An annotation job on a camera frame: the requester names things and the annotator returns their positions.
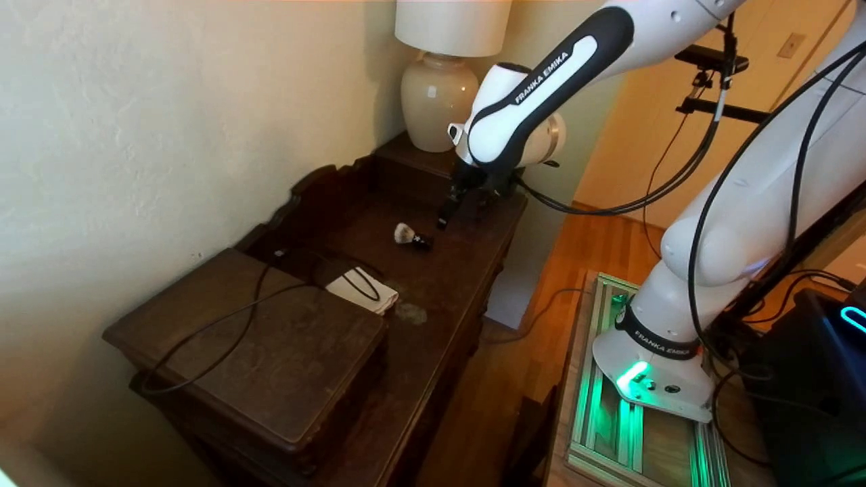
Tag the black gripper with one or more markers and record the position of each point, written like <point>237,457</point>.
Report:
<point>486,181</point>

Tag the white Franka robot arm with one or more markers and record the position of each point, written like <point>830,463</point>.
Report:
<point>749,219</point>

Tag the aluminium robot base platform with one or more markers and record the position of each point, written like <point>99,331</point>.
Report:
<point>624,443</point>

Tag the cream ceramic lamp white shade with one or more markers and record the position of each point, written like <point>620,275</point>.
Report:
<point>436,97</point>

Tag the brown wooden table top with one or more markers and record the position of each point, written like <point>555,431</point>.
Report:
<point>416,166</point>

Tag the dark wooden dresser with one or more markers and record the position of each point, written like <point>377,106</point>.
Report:
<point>435,273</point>

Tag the white paper notepad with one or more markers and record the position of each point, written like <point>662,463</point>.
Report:
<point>363,294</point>

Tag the black computer with blue light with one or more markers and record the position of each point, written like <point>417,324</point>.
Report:
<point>814,396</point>

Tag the black camera stand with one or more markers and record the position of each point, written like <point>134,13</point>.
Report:
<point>713,60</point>

